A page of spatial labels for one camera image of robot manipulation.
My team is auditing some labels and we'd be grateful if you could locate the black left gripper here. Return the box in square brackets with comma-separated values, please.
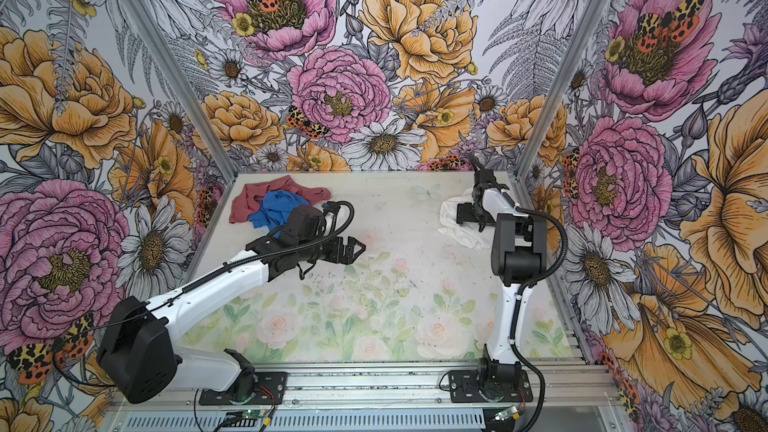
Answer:
[299, 235, 365, 265]

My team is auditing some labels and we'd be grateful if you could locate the white cloth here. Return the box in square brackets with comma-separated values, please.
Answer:
[436, 187, 498, 251]

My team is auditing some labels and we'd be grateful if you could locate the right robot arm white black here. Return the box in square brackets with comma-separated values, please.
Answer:
[447, 155, 568, 403]

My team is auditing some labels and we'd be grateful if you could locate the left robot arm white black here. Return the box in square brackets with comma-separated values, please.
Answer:
[96, 201, 366, 404]

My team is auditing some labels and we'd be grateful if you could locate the blue cloth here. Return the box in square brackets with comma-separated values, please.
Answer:
[247, 190, 309, 231]

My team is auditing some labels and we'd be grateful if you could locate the maroon red cloth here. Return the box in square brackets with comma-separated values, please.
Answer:
[229, 175, 332, 224]

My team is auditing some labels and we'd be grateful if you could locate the aluminium front rail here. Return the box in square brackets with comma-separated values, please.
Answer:
[107, 362, 625, 412]

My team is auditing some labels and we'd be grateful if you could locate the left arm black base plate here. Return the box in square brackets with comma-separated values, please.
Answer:
[198, 371, 288, 406]

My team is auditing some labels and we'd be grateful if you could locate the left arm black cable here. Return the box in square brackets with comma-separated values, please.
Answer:
[143, 200, 356, 313]

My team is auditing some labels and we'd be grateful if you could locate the white vented cable duct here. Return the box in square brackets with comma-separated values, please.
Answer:
[115, 408, 486, 431]

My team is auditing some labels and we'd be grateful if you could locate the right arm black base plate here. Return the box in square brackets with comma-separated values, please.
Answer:
[447, 369, 534, 404]

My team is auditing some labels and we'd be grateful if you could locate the right aluminium corner post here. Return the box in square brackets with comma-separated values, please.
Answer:
[514, 0, 611, 183]

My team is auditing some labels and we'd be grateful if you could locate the aluminium corner post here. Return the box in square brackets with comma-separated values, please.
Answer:
[514, 0, 611, 183]
[119, 0, 238, 185]

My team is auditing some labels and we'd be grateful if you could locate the left aluminium corner post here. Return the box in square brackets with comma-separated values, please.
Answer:
[119, 0, 238, 185]

